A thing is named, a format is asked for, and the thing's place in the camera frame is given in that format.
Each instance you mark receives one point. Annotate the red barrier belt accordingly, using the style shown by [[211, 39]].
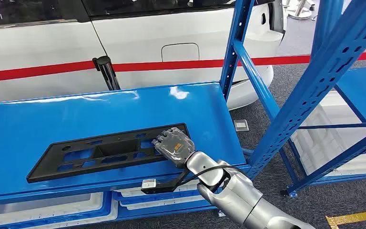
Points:
[[44, 71]]

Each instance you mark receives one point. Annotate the yellow floor tape square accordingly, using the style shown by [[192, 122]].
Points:
[[353, 217]]

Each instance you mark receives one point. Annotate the white car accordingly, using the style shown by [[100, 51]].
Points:
[[138, 34]]

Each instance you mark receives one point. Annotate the silver chair base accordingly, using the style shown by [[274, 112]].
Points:
[[298, 12]]

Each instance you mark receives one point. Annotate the black stanchion post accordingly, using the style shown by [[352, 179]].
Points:
[[107, 72]]

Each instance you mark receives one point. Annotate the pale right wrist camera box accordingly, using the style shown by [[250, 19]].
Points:
[[148, 183]]

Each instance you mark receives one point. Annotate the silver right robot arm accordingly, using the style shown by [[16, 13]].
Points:
[[233, 196]]

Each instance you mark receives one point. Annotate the blue plastic bin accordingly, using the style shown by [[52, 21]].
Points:
[[107, 208], [157, 196]]

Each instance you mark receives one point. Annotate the black right wrist camera bracket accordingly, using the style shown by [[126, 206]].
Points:
[[164, 189]]

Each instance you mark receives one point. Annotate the silver floor socket plate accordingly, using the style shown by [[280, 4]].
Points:
[[241, 125]]

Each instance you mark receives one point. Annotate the long black plastic panel part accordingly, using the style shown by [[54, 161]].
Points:
[[116, 148]]

